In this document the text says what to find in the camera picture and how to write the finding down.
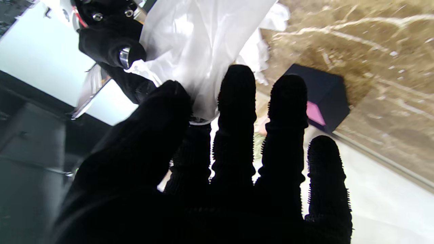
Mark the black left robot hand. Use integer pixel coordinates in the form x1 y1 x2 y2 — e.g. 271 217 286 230
51 64 353 244

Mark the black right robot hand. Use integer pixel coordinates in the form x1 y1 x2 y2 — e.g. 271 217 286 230
76 0 156 104

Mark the translucent white disposable glove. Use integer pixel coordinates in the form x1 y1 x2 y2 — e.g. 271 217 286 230
237 3 291 85
127 0 278 122

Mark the black box pink inside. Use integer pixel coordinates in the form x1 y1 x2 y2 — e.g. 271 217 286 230
283 63 350 134

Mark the printed kitchen scene backdrop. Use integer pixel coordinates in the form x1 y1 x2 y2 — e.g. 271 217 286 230
210 91 434 244

